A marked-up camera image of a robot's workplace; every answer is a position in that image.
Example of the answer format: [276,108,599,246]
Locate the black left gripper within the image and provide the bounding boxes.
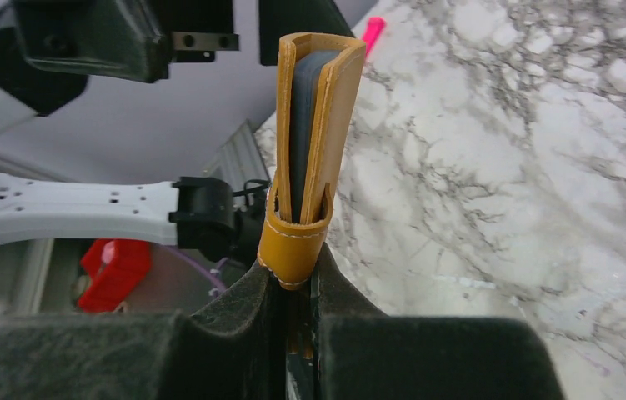
[11,0,354,83]

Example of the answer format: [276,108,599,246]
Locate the pink highlighter marker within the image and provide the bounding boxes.
[362,17,386,58]

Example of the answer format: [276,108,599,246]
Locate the yellow leather card holder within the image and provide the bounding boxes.
[257,32,366,291]

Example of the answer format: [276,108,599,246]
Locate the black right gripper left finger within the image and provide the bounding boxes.
[0,266,286,399]

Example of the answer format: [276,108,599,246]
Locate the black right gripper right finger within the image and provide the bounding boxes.
[311,247,564,399]

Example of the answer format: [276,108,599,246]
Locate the red clamp handle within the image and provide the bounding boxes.
[78,238,153,313]

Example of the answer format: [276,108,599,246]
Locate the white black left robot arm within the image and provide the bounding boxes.
[0,1,366,281]

